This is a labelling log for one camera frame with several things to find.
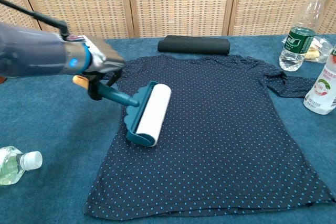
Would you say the navy polka dot shirt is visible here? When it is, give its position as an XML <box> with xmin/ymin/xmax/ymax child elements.
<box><xmin>83</xmin><ymin>54</ymin><xmax>336</xmax><ymax>218</ymax></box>

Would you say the black folded cloth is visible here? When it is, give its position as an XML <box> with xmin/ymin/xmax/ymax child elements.
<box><xmin>157</xmin><ymin>35</ymin><xmax>231</xmax><ymax>56</ymax></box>

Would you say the white drink bottle yellow cap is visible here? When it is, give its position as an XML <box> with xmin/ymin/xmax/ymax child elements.
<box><xmin>303</xmin><ymin>44</ymin><xmax>336</xmax><ymax>116</ymax></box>

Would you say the clear snack bag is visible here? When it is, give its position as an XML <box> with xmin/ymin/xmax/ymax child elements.
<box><xmin>282</xmin><ymin>35</ymin><xmax>334</xmax><ymax>63</ymax></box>

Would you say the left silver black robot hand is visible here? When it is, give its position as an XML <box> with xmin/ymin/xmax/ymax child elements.
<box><xmin>82</xmin><ymin>35</ymin><xmax>126</xmax><ymax>101</ymax></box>

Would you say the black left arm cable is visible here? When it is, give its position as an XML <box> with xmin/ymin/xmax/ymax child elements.
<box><xmin>0</xmin><ymin>0</ymin><xmax>71</xmax><ymax>40</ymax></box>

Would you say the light green label water bottle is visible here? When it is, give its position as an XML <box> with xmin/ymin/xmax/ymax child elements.
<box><xmin>0</xmin><ymin>145</ymin><xmax>44</xmax><ymax>186</ymax></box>

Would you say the teal lint roller white roll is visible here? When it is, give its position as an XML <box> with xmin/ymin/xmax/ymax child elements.
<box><xmin>72</xmin><ymin>75</ymin><xmax>172</xmax><ymax>148</ymax></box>

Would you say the dark green label water bottle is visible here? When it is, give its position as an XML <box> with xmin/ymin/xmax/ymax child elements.
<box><xmin>279</xmin><ymin>0</ymin><xmax>330</xmax><ymax>72</ymax></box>

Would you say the blue table cloth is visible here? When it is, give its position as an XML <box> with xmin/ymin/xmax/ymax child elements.
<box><xmin>0</xmin><ymin>34</ymin><xmax>336</xmax><ymax>224</ymax></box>

